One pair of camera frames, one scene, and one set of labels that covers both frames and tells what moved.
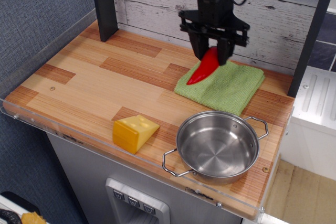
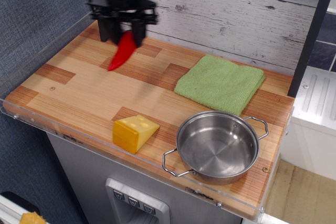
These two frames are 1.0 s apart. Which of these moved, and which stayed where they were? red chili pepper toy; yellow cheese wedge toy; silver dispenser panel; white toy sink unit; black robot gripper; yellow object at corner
Moved: red chili pepper toy; black robot gripper
Stayed: yellow object at corner; yellow cheese wedge toy; silver dispenser panel; white toy sink unit
